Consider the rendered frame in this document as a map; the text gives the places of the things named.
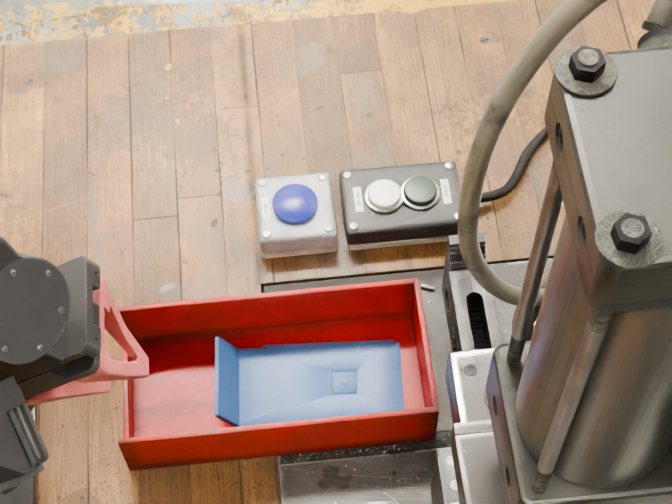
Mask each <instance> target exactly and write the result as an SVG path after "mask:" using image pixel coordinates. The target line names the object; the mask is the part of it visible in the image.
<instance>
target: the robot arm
mask: <svg viewBox="0 0 672 504"><path fill-rule="evenodd" d="M104 328H105V329H106V331H107V332H108V333H109V334H110V335H111V336H112V337H113V338H114V339H115V341H116V342H117V343H118V344H119V345H120V346H121V347H122V348H123V350H124V351H125V352H126V353H127V354H128V355H129V356H130V357H131V360H132V362H124V361H118V360H113V359H112V358H111V355H110V354H109V353H108V352H107V351H106V350H105V340H104ZM148 376H149V358H148V356H147V355H146V353H145V352H144V351H143V349H142V348H141V346H140V345H139V344H138V342H137V341H136V339H135V338H134V337H133V335H132V334H131V332H130V331H129V330H128V328H127V327H126V325H125V323H124V321H123V319H122V316H121V314H120V312H119V310H118V308H117V305H116V303H115V301H114V299H113V297H112V294H111V292H110V290H109V288H108V286H107V283H106V281H105V280H103V279H102V278H100V266H99V265H98V264H97V263H95V262H93V261H91V260H89V259H88V258H86V257H84V256H79V257H77V258H74V259H72V260H70V261H67V262H65V263H63V264H60V265H58V266H55V265H54V264H53V263H51V262H50V261H48V260H46V259H43V258H40V257H36V256H32V255H28V254H23V253H19V252H16V251H15V249H14V248H13V247H12V246H11V245H10V244H9V243H8V241H7V240H6V239H5V238H4V237H2V236H1V235H0V504H36V475H37V474H39V473H40V472H42V471H43V470H45V469H44V466H43V464H42V463H44V462H45V461H47V460H48V458H49V454H48V451H47V449H46V446H45V444H44V442H43V439H42V437H41V435H40V433H39V430H38V428H37V419H38V404H41V403H46V402H52V401H57V400H62V399H68V398H73V397H80V396H86V395H92V394H99V393H105V392H109V391H110V390H111V381H114V380H128V379H139V378H146V377H148ZM74 380H75V381H74Z"/></svg>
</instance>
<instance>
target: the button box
mask: <svg viewBox="0 0 672 504"><path fill-rule="evenodd" d="M547 137H548V134H547V129H546V126H545V127H544V128H543V129H542V130H541V131H540V132H539V133H538V134H537V135H536V136H535V137H534V138H533V139H532V140H531V141H530V142H529V144H528V145H527V146H526V147H525V149H524V150H523V152H522V153H521V155H520V157H519V159H518V162H517V164H516V167H515V169H514V171H513V173H512V175H511V177H510V178H509V180H508V181H507V182H506V184H505V185H504V186H503V187H501V188H499V189H496V190H493V191H489V192H483V193H482V196H481V202H480V203H484V202H490V201H494V200H498V199H500V198H503V197H505V196H506V195H508V194H509V193H510V192H512V190H513V189H514V188H515V187H516V186H517V184H518V182H519V181H520V179H521V177H522V175H523V173H524V171H525V168H526V166H527V163H528V161H529V159H530V157H531V156H532V154H533V153H534V152H535V150H536V149H537V148H538V147H539V146H540V144H541V143H542V142H543V141H544V140H545V139H546V138H547ZM415 176H425V177H428V178H430V179H431V180H432V181H433V182H434V183H435V185H436V187H437V194H436V198H435V200H434V201H433V202H432V203H431V204H429V205H426V206H415V205H413V204H411V203H409V202H408V201H407V200H406V199H405V197H404V186H405V184H406V182H407V181H408V180H409V179H411V178H412V177H415ZM381 179H387V180H391V181H393V182H395V183H396V184H397V185H398V186H399V188H400V191H401V198H400V202H399V203H398V204H397V205H396V206H395V207H393V208H391V209H387V210H382V209H378V208H375V207H374V206H372V205H371V204H370V202H369V200H368V189H369V187H370V186H371V184H372V183H374V182H375V181H377V180H381ZM339 186H340V196H341V204H342V212H343V220H344V228H345V236H346V244H347V248H348V249H349V250H362V249H372V248H383V247H393V246H403V245H414V244H424V243H435V242H445V241H448V236H449V235H458V224H457V223H458V207H459V198H460V192H461V188H460V183H459V178H458V173H457V167H456V163H455V162H454V161H442V162H432V163H421V164H410V165H400V166H389V167H378V168H367V169H357V170H346V171H341V172H340V174H339Z"/></svg>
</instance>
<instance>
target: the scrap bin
mask: <svg viewBox="0 0 672 504"><path fill-rule="evenodd" d="M117 308H118V310H119V312H120V314H121V316H122V319H123V321H124V323H125V325H126V327H127V328H128V330H129V331H130V332H131V334H132V335H133V337H134V338H135V339H136V341H137V342H138V344H139V345H140V346H141V348H142V349H143V351H144V352H145V353H146V355H147V356H148V358H149V376H148V377H146V378H139V379H128V380H122V392H123V438H121V439H118V440H117V443H118V445H119V448H120V450H121V452H122V455H123V457H124V459H125V461H126V464H127V466H128V468H129V470H130V471H135V470H145V469H155V468H164V467H174V466H184V465H194V464H203V463H213V462H223V461H233V460H243V459H252V458H262V457H272V456H282V455H292V454H301V453H311V452H321V451H331V450H341V449H350V448H360V447H370V446H380V445H390V444H399V443H409V442H419V441H429V440H435V438H436V431H437V424H438V417H439V404H438V398H437V392H436V385H435V379H434V372H433V366H432V360H431V353H430V347H429V340H428V334H427V327H426V321H425V315H424V308H423V302H422V295H421V289H420V283H419V279H418V278H413V279H403V280H393V281H382V282H372V283H362V284H351V285H341V286H331V287H320V288H310V289H300V290H289V291H279V292H269V293H258V294H248V295H238V296H228V297H217V298H207V299H197V300H186V301H176V302H166V303H155V304H145V305H135V306H124V307H117ZM215 337H220V338H222V339H224V340H225V341H227V342H228V343H230V344H232V345H233V346H235V347H236V348H238V349H253V348H263V345H283V344H306V343H328V342H351V341H374V340H393V342H399V345H400V359H401V372H402V385H403V399H404V410H398V411H388V412H378V413H368V414H358V415H348V416H338V417H329V418H319V419H309V420H299V421H289V422H279V423H269V424H259V425H249V426H239V427H234V426H233V425H231V424H229V423H227V422H225V421H223V420H222V419H220V418H218V417H216V416H215V415H214V408H215Z"/></svg>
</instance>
